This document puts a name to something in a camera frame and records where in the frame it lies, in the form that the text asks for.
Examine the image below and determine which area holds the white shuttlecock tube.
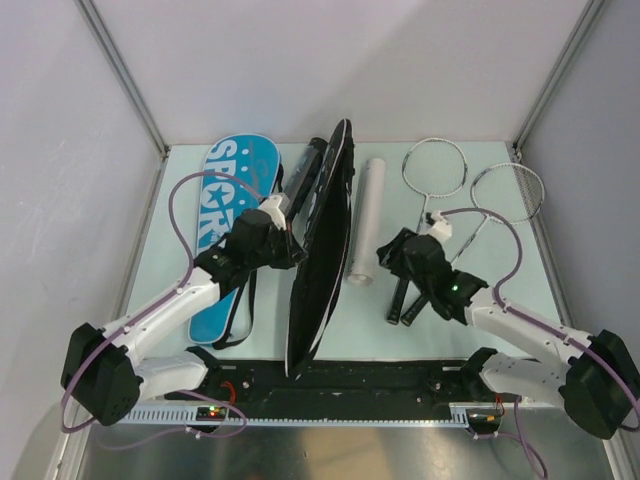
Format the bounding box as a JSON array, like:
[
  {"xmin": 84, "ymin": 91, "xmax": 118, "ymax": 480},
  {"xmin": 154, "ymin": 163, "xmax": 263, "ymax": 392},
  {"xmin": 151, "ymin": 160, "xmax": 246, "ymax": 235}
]
[{"xmin": 347, "ymin": 158, "xmax": 386, "ymax": 286}]

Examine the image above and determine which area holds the grey aluminium frame post right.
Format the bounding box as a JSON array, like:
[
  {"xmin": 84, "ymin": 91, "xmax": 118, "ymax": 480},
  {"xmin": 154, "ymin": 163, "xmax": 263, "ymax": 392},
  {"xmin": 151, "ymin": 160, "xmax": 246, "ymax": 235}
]
[{"xmin": 512, "ymin": 0, "xmax": 610, "ymax": 155}]

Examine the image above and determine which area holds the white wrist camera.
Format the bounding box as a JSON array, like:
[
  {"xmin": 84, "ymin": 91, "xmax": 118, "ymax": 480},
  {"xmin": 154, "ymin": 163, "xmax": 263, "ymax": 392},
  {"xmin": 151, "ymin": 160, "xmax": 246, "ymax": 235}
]
[
  {"xmin": 258, "ymin": 193, "xmax": 291, "ymax": 230},
  {"xmin": 425, "ymin": 210, "xmax": 453, "ymax": 244}
]

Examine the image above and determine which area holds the black shuttlecock tube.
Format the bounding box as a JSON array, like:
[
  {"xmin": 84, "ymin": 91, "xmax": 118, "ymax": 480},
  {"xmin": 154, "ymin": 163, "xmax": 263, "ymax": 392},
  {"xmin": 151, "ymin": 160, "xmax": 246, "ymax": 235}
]
[{"xmin": 283, "ymin": 137, "xmax": 328, "ymax": 222}]

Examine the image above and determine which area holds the blue sport racket cover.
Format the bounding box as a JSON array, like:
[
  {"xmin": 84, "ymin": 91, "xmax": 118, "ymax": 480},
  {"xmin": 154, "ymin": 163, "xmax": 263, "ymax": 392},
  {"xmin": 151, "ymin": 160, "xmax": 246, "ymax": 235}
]
[{"xmin": 189, "ymin": 134, "xmax": 283, "ymax": 350}]

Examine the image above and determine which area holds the white racket black grip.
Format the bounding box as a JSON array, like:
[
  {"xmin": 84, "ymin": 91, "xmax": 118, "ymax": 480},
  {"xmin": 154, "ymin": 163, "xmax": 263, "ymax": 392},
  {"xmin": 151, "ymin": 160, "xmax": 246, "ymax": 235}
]
[{"xmin": 386, "ymin": 137, "xmax": 468, "ymax": 325}]

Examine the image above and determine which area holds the grey aluminium frame post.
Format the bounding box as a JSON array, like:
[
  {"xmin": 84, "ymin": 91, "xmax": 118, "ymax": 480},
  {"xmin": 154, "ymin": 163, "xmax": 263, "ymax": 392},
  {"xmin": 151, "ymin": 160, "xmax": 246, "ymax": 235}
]
[
  {"xmin": 74, "ymin": 0, "xmax": 169, "ymax": 160},
  {"xmin": 512, "ymin": 0, "xmax": 610, "ymax": 155}
]

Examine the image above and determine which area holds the grey aluminium frame post left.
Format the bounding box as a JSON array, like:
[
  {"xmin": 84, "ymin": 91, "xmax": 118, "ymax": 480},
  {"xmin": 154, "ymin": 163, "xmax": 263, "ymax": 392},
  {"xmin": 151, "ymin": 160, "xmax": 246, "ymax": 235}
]
[{"xmin": 74, "ymin": 0, "xmax": 169, "ymax": 160}]

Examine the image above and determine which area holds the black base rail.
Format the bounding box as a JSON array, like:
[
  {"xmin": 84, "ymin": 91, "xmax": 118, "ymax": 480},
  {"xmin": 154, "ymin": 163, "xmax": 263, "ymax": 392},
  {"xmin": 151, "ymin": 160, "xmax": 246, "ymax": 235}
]
[{"xmin": 196, "ymin": 360, "xmax": 496, "ymax": 422}]

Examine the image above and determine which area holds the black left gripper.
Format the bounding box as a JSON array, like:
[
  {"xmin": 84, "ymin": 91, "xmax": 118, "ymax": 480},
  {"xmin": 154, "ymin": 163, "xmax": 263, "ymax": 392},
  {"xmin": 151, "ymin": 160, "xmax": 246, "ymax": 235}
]
[{"xmin": 247, "ymin": 221, "xmax": 307, "ymax": 270}]

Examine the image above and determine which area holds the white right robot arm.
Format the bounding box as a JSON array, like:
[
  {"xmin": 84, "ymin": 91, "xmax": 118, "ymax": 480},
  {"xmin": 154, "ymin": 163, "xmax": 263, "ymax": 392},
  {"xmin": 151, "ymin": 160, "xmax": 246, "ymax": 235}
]
[{"xmin": 376, "ymin": 229, "xmax": 639, "ymax": 439}]

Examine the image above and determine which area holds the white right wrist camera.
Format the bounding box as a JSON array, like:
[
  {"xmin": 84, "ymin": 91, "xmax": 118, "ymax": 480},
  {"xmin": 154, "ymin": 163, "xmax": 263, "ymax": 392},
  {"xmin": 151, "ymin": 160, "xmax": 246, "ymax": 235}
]
[{"xmin": 425, "ymin": 210, "xmax": 453, "ymax": 244}]

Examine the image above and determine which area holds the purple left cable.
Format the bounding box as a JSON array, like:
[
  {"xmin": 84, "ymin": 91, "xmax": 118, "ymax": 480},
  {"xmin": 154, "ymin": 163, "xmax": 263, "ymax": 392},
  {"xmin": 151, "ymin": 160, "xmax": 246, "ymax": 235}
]
[{"xmin": 59, "ymin": 171, "xmax": 266, "ymax": 451}]

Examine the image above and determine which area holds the black sport racket cover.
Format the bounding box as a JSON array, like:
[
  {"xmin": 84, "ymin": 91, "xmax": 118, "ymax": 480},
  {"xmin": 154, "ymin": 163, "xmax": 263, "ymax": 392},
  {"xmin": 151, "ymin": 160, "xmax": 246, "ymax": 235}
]
[{"xmin": 284, "ymin": 118, "xmax": 355, "ymax": 380}]

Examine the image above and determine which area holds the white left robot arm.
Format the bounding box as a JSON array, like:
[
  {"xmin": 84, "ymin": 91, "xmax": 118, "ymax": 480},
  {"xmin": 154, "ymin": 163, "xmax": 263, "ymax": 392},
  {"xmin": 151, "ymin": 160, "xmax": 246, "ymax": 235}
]
[{"xmin": 61, "ymin": 196, "xmax": 303, "ymax": 426}]

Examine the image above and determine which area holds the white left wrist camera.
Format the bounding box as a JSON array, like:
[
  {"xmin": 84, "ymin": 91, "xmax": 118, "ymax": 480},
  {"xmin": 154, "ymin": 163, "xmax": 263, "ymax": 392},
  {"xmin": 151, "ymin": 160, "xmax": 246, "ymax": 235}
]
[{"xmin": 258, "ymin": 193, "xmax": 291, "ymax": 230}]

